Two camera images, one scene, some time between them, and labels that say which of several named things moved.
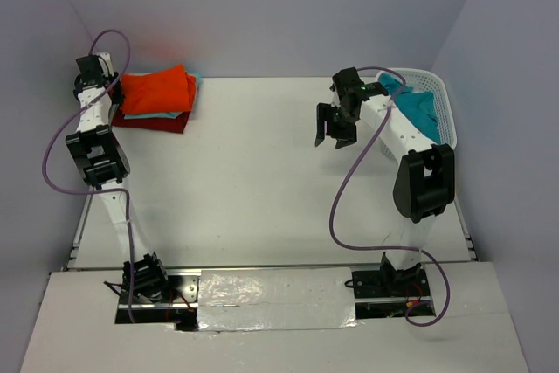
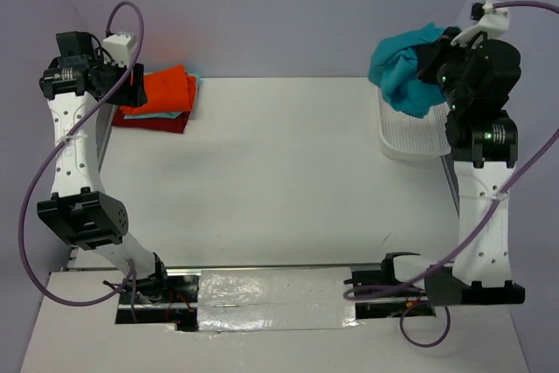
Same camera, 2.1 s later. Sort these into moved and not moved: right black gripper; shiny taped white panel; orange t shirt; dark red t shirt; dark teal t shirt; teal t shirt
Moved: right black gripper; dark teal t shirt
Not moved: orange t shirt; dark red t shirt; shiny taped white panel; teal t shirt
